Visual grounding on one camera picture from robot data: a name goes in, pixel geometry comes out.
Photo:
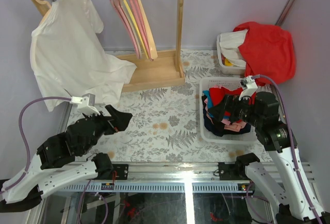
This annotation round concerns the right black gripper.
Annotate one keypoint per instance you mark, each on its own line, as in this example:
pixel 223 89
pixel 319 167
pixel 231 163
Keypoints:
pixel 231 103

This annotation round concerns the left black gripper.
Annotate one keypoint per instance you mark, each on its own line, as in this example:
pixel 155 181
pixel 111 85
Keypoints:
pixel 120 120

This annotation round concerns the red t shirt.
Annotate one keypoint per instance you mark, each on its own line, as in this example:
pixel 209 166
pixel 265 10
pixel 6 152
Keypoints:
pixel 217 95

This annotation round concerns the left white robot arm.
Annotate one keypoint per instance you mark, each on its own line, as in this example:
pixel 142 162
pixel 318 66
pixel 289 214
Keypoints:
pixel 46 173

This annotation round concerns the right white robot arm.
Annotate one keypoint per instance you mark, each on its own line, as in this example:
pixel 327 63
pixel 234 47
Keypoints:
pixel 294 201

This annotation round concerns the white t shirt on hanger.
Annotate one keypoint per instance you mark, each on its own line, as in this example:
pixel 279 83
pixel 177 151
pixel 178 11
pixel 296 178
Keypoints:
pixel 68 60

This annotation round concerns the light wooden hanger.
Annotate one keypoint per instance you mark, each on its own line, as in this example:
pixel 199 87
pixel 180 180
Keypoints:
pixel 146 31

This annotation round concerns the yellow hanger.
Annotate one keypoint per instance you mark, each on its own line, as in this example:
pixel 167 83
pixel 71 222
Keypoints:
pixel 127 7

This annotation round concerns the pink hanger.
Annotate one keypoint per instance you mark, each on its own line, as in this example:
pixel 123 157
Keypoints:
pixel 117 5
pixel 140 27

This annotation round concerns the pink garment in basket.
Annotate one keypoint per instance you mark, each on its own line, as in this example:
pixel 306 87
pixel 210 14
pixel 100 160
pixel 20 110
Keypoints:
pixel 236 126

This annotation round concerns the white laundry basket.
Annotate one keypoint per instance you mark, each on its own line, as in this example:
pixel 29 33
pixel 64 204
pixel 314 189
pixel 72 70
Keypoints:
pixel 230 83

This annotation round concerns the rear white basket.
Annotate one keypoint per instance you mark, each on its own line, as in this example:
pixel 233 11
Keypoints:
pixel 228 70

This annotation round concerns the floral table cloth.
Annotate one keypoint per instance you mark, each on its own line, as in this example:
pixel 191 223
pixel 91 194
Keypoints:
pixel 165 126

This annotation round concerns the white garment in rear basket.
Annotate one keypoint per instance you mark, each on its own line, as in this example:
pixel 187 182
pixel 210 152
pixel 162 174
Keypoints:
pixel 229 46

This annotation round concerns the wooden clothes rack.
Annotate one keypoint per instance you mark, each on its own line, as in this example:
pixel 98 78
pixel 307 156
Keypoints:
pixel 165 71

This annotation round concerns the red garment on rear basket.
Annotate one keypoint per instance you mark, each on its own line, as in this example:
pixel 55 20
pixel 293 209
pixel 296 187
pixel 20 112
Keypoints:
pixel 268 50

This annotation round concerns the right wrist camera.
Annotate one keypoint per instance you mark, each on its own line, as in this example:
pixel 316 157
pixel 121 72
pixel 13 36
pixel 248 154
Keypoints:
pixel 249 87

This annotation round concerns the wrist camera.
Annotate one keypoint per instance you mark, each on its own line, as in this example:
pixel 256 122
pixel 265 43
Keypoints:
pixel 249 87
pixel 85 104

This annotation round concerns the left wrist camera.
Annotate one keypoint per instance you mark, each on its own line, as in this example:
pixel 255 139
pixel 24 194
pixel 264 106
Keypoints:
pixel 85 104

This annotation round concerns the aluminium rail frame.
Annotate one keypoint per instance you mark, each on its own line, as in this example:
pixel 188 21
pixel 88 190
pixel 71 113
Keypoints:
pixel 156 177

